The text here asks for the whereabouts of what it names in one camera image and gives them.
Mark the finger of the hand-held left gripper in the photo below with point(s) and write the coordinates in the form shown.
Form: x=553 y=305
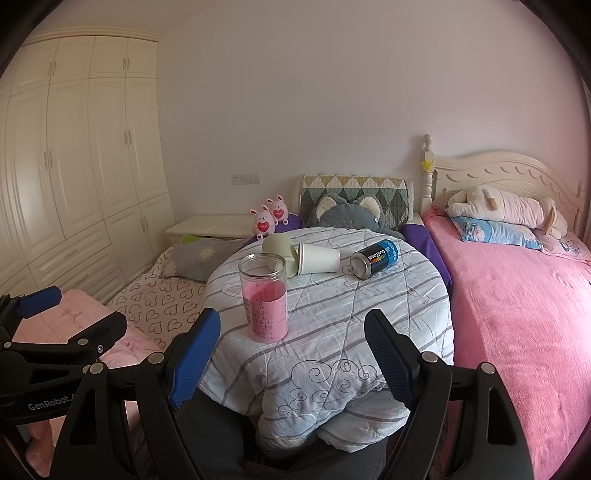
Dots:
x=99 y=331
x=39 y=301

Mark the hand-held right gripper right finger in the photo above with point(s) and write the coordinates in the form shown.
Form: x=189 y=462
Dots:
x=388 y=364

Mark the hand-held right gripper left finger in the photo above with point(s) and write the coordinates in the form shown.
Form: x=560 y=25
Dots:
x=193 y=364

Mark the white paper cup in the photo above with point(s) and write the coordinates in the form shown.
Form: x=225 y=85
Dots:
x=321 y=259

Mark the cream paper cup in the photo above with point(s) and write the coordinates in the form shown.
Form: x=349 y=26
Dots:
x=291 y=266

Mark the pale green cup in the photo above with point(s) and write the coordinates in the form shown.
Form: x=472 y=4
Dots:
x=277 y=244

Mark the person's left hand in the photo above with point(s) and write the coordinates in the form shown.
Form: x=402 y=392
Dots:
x=38 y=454

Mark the light pink quilt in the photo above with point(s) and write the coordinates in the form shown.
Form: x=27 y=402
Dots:
x=60 y=318

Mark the heart print bed sheet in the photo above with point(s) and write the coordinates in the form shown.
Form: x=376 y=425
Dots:
x=157 y=304

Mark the striped quilt-covered round table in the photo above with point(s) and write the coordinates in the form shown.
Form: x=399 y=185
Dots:
x=332 y=323

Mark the person's dark trousers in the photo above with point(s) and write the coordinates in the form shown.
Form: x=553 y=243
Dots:
x=221 y=438

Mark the glass jar with pink contents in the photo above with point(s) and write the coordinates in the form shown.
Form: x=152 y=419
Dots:
x=265 y=314

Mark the blue metal can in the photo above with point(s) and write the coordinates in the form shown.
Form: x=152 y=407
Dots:
x=376 y=258

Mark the grey flower pillow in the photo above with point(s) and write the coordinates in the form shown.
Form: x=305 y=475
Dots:
x=203 y=256

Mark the pink fleece blanket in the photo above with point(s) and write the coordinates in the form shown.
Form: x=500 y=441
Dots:
x=508 y=314

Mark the cream nightstand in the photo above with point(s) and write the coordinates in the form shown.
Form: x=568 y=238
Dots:
x=207 y=226

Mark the cream wardrobe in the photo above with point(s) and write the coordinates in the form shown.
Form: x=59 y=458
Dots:
x=83 y=161

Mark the grey cat cushion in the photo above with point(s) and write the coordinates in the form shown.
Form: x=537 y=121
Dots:
x=344 y=214

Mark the pink bunny toy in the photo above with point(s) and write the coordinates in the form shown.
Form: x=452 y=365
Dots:
x=277 y=210
x=262 y=224

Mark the blue printed pillow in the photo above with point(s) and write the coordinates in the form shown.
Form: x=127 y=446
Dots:
x=489 y=230

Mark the patchwork headboard cover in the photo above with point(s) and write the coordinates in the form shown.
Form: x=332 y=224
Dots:
x=360 y=184

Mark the cream plush toy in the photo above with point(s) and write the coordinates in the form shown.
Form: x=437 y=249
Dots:
x=498 y=205

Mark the yellow star decoration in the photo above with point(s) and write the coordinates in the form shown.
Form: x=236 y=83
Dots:
x=428 y=164

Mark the cream wooden bed headboard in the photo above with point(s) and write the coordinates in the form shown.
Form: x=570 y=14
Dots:
x=485 y=173

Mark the pink printed pillow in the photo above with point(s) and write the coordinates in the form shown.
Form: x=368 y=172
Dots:
x=570 y=247

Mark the white wall switch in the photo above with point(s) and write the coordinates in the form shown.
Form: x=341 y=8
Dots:
x=245 y=178

